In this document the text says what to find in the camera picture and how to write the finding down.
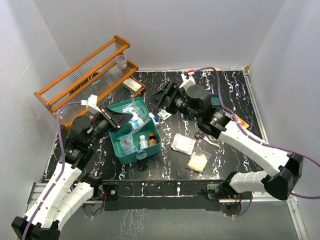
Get teal divider tray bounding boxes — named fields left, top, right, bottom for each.
left=211, top=93, right=222, bottom=109

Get clear plastic cup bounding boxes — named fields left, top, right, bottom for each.
left=115, top=54, right=128, bottom=70

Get black handled scissors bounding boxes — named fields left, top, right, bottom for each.
left=194, top=132, right=204, bottom=139

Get clear bag of gauze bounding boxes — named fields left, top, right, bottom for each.
left=122, top=98, right=151, bottom=135

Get black front mounting rail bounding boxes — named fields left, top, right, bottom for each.
left=102, top=179, right=222, bottom=211

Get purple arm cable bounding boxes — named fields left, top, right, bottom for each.
left=21, top=101, right=88, bottom=240
left=191, top=66, right=320, bottom=218

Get bag of cotton balls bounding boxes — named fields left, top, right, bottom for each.
left=187, top=147, right=212, bottom=173

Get blue cotton swab bag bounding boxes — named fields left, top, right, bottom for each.
left=116, top=132, right=137, bottom=155

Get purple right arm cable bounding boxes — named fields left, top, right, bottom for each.
left=191, top=66, right=320, bottom=218

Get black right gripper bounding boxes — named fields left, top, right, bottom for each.
left=146, top=81, right=201, bottom=122

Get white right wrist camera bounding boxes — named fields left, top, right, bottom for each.
left=179, top=70, right=196, bottom=90

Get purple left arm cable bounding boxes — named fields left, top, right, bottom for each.
left=21, top=101, right=88, bottom=240

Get white gauze pad packet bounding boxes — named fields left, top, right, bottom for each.
left=171, top=133, right=196, bottom=156

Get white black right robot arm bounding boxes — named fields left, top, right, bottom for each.
left=146, top=81, right=304, bottom=201

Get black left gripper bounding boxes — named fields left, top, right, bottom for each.
left=86, top=105, right=133, bottom=147

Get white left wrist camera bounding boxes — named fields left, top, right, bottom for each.
left=80, top=94, right=102, bottom=114

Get orange wooden shelf rack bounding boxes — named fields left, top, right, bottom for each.
left=34, top=35, right=139, bottom=131

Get green medicine kit box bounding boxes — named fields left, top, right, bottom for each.
left=108, top=97, right=162, bottom=165

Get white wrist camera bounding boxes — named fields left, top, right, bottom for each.
left=179, top=70, right=196, bottom=90
left=80, top=94, right=102, bottom=114

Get white medicine box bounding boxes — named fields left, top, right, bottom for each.
left=122, top=77, right=143, bottom=94

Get white plastic bottle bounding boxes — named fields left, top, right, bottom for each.
left=139, top=135, right=149, bottom=150

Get brown medicine bottle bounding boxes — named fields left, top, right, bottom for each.
left=148, top=133, right=158, bottom=147

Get bandage roll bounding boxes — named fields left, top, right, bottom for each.
left=148, top=112, right=160, bottom=128

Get light blue sachet packet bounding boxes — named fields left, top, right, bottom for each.
left=157, top=109, right=172, bottom=121

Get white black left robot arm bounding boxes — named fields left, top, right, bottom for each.
left=11, top=107, right=133, bottom=240

